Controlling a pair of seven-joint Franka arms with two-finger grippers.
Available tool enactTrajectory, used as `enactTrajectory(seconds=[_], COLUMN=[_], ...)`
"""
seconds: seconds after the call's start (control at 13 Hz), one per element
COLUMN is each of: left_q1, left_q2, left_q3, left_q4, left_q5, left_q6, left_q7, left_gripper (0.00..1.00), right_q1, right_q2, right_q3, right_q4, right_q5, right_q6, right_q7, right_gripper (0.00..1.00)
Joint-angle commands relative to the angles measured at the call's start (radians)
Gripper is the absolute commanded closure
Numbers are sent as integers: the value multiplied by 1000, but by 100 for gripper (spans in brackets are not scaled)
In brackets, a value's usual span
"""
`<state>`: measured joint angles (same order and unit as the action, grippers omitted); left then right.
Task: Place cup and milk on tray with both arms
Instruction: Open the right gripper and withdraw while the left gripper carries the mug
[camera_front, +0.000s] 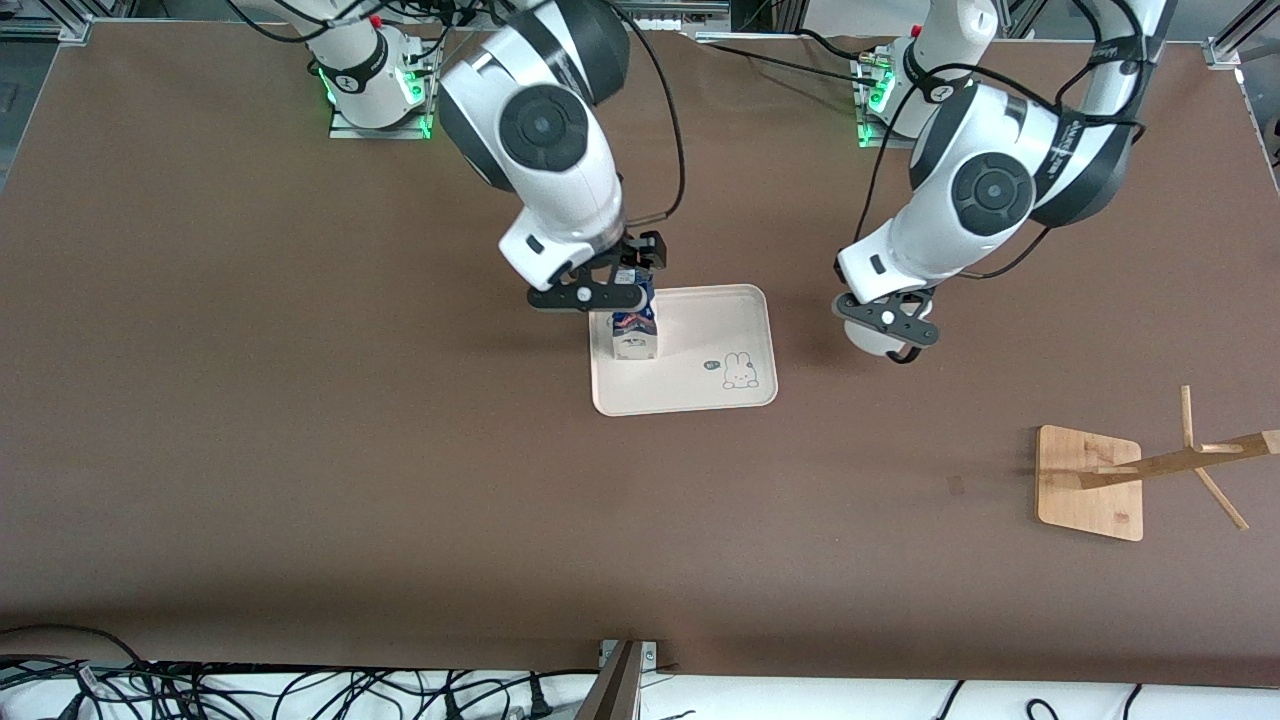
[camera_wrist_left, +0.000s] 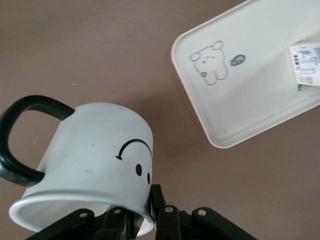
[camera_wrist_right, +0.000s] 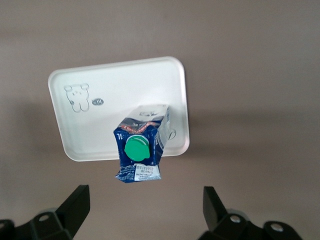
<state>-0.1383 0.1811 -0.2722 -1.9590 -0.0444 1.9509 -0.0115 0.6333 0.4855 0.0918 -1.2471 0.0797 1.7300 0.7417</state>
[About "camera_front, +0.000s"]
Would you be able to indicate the aluminium corner bracket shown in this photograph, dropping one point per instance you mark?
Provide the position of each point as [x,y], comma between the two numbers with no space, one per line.
[60,32]
[1222,55]

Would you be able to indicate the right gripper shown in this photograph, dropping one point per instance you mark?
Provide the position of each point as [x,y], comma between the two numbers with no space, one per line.
[641,252]

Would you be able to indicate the aluminium profile post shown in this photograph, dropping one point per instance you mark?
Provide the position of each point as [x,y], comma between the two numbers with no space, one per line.
[612,685]

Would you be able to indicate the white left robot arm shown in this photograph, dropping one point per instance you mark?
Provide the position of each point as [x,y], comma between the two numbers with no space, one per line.
[990,185]

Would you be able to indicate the blue white milk carton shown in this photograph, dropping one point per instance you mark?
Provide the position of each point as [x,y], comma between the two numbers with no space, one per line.
[635,335]

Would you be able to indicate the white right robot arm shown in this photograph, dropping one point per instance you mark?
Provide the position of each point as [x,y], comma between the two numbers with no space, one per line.
[545,130]

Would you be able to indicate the white power strip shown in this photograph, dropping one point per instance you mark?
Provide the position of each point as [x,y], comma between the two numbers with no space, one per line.
[680,12]

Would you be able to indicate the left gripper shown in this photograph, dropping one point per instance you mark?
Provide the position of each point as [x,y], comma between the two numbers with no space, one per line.
[838,270]

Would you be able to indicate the wooden cup stand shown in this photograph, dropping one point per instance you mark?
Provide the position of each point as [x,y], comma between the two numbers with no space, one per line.
[1085,490]

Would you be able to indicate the beige rabbit print tray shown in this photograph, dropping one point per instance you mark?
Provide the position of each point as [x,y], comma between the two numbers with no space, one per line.
[710,350]

